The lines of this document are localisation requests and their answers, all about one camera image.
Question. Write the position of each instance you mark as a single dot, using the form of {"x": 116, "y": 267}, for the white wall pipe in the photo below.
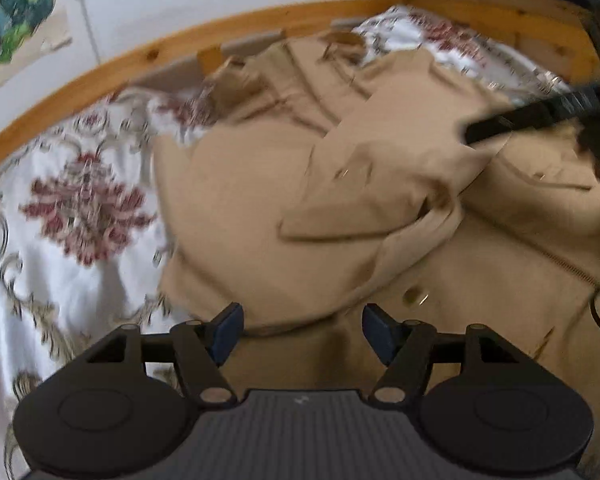
{"x": 87, "y": 15}

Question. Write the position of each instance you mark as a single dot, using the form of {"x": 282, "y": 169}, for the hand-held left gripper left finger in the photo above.
{"x": 226, "y": 334}

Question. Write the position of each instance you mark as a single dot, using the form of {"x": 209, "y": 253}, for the white floral bedspread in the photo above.
{"x": 65, "y": 240}

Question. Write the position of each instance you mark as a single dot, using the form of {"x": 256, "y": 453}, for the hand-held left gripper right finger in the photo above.
{"x": 378, "y": 332}

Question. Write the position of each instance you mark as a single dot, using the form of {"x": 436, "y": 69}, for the cartoon figure wall poster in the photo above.
{"x": 15, "y": 15}

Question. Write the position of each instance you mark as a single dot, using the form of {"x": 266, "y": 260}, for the beige coat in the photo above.
{"x": 380, "y": 185}

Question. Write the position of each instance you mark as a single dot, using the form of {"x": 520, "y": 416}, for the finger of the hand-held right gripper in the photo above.
{"x": 530, "y": 112}

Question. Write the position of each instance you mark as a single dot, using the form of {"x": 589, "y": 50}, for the wooden bed frame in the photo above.
{"x": 130, "y": 65}

